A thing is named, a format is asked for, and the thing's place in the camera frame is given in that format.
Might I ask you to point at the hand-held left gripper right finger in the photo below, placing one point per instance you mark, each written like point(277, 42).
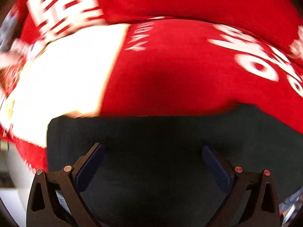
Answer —
point(216, 167)

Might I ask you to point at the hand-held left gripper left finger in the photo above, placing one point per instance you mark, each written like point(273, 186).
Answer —
point(91, 167)

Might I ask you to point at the black pants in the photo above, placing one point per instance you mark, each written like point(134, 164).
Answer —
point(153, 144)

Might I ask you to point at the red printed seat blanket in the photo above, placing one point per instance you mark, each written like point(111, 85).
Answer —
point(180, 75)

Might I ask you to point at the pink cloth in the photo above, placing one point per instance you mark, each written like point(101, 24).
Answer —
point(14, 54)

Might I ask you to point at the grey cloth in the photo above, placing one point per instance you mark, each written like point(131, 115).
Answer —
point(8, 32)

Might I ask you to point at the red printed backrest cover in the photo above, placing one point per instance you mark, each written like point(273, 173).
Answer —
point(194, 0)

